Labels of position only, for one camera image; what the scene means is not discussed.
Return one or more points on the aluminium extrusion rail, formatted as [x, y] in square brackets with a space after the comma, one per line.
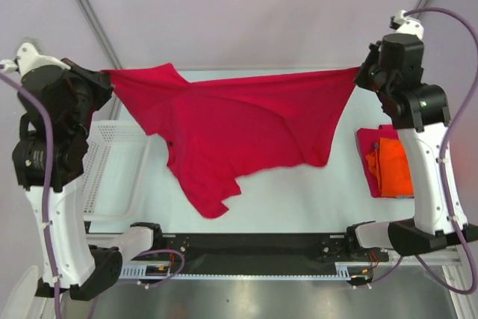
[447, 257]

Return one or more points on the white slotted cable duct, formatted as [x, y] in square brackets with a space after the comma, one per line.
[137, 272]

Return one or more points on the folded orange t shirt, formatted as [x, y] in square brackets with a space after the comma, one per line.
[388, 168]

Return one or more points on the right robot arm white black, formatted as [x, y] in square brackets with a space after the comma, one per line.
[420, 114]

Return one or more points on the folded magenta t shirt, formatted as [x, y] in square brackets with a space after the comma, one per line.
[367, 137]

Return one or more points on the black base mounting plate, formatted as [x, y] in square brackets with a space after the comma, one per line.
[280, 254]

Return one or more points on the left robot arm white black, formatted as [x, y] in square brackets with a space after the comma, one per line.
[50, 169]

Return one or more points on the white perforated plastic basket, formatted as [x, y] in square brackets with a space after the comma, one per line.
[114, 167]

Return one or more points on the crimson red t shirt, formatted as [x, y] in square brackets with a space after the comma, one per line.
[219, 130]

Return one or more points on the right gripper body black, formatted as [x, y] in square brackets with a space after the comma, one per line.
[369, 75]

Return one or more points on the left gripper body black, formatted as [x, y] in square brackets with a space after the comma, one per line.
[90, 94]

